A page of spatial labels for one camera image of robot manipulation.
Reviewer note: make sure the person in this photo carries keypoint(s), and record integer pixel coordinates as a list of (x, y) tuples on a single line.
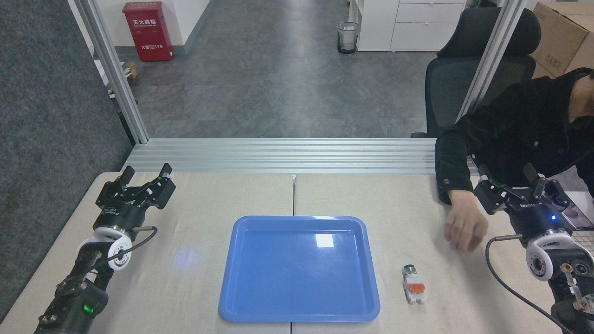
[(519, 134)]

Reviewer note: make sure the person's hand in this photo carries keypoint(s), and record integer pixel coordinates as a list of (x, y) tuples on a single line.
[(466, 222)]

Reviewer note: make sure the blue plastic tray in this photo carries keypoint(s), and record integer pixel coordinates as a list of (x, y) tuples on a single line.
[(299, 271)]

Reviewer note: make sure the red fire extinguisher box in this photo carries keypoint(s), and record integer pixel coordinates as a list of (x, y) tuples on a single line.
[(147, 32)]

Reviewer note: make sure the black office chair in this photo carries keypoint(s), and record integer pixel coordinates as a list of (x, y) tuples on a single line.
[(452, 88)]

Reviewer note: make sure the silver aluminium rail frame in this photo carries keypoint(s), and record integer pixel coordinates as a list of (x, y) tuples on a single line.
[(287, 155)]

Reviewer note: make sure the silver aluminium post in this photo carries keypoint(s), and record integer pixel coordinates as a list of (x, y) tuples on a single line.
[(494, 55), (118, 79)]

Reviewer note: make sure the smartphone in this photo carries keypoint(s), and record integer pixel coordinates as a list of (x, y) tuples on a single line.
[(580, 218)]

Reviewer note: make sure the large cardboard box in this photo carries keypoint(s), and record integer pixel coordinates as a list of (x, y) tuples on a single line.
[(559, 39)]

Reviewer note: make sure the small cardboard box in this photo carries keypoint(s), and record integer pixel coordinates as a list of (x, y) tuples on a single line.
[(130, 70)]

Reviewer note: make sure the white keyboard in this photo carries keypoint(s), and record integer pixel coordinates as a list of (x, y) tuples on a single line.
[(587, 241)]

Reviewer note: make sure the white drawer cabinet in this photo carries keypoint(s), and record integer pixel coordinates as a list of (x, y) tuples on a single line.
[(417, 25)]

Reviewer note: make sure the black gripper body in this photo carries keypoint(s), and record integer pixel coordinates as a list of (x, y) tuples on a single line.
[(118, 215), (543, 220)]

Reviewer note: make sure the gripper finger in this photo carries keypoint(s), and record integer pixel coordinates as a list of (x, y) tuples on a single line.
[(494, 195), (552, 192), (155, 190), (111, 192)]

